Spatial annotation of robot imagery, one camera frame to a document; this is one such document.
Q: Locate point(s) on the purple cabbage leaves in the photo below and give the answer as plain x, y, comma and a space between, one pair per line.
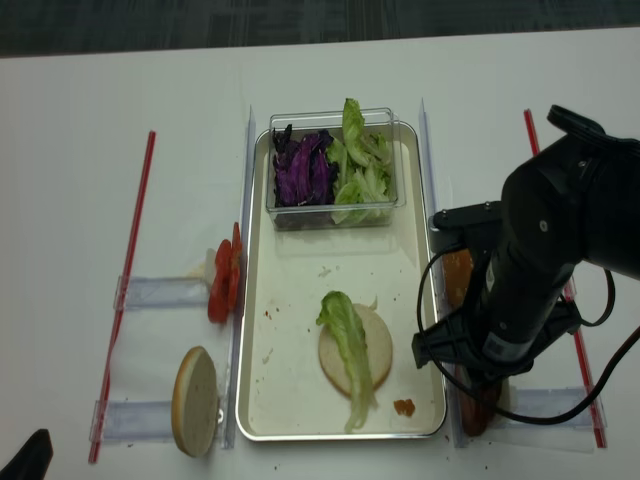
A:
303, 173

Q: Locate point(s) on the lower left clear crossbar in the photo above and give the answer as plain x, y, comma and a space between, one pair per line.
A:
130, 422

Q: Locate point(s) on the orange food scrap on tray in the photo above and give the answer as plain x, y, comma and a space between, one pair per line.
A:
404, 407

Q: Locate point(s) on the tomato slices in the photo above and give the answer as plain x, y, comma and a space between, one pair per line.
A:
224, 290

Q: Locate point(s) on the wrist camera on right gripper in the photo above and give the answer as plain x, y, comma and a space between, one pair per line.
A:
476, 227

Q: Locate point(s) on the right clear long divider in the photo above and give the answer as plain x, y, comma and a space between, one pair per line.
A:
440, 299

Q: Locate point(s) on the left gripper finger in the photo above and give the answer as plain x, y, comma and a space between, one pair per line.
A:
32, 460

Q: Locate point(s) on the upright bun half left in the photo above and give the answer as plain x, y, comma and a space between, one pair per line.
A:
194, 405

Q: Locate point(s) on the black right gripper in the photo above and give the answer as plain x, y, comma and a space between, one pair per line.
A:
500, 328

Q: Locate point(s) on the white block behind tomato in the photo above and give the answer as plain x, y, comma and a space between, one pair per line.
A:
209, 268

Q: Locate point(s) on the clear crossbar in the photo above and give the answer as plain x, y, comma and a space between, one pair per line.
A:
130, 422
163, 293
533, 402

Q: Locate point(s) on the sesame bun tops right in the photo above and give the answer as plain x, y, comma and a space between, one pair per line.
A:
457, 267

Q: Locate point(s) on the bottom bun slice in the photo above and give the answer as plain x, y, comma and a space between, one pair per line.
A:
379, 350

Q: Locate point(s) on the lower right clear crossbar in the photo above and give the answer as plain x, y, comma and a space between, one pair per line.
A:
533, 402

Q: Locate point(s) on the green lettuce pile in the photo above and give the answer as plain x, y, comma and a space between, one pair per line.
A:
364, 190

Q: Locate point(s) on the upper left clear crossbar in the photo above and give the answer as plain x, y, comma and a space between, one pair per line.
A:
163, 293

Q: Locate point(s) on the clear plastic salad box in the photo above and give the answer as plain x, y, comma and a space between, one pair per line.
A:
319, 216

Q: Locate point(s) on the left red rail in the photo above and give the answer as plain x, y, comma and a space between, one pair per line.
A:
96, 442

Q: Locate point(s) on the cream metal tray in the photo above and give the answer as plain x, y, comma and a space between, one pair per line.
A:
282, 393

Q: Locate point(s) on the lettuce leaf on bun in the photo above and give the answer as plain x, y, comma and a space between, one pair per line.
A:
339, 317

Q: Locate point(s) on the remaining meat patty slices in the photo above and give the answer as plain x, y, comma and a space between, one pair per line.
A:
475, 417

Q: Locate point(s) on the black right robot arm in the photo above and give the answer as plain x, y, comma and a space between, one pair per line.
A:
575, 201

